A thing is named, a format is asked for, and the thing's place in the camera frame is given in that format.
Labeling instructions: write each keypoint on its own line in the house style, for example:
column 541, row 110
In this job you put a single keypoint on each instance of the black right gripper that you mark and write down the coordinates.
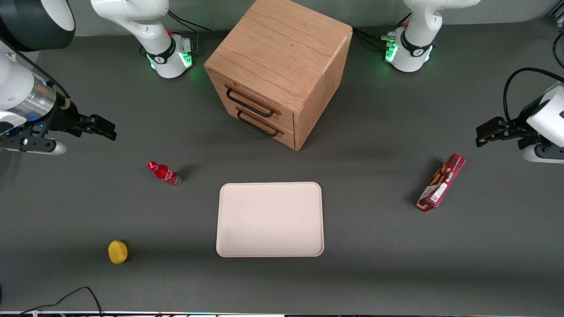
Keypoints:
column 66, row 119

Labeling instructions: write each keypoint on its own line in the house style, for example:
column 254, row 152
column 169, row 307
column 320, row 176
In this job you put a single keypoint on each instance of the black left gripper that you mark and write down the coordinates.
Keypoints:
column 514, row 129

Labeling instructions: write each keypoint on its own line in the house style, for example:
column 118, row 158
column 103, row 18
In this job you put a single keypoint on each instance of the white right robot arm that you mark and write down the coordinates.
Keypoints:
column 145, row 26

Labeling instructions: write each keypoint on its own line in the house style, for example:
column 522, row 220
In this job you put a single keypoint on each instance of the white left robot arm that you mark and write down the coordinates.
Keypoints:
column 418, row 44

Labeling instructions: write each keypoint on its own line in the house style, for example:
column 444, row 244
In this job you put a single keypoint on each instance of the wooden drawer cabinet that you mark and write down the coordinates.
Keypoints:
column 282, row 44

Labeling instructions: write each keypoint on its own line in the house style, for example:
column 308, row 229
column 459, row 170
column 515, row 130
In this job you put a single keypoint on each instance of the red snack box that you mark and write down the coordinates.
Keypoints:
column 440, row 182

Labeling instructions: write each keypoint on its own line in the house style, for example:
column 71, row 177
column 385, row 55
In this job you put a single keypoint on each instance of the red soda bottle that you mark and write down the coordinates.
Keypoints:
column 164, row 173

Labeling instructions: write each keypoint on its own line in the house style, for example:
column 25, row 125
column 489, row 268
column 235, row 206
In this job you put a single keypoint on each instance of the yellow round sponge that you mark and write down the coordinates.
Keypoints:
column 117, row 252

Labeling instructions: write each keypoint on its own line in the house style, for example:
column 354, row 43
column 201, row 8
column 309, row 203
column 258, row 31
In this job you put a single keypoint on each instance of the beige plastic tray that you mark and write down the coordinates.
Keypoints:
column 269, row 219

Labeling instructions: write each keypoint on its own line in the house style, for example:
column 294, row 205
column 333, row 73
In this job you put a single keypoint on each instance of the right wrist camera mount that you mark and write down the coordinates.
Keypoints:
column 53, row 147

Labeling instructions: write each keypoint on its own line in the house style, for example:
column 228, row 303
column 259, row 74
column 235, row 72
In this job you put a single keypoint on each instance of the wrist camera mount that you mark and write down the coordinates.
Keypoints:
column 53, row 147
column 544, row 154

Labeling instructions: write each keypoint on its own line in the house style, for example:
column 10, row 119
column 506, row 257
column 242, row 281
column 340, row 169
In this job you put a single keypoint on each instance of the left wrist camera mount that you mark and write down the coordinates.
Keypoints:
column 544, row 154

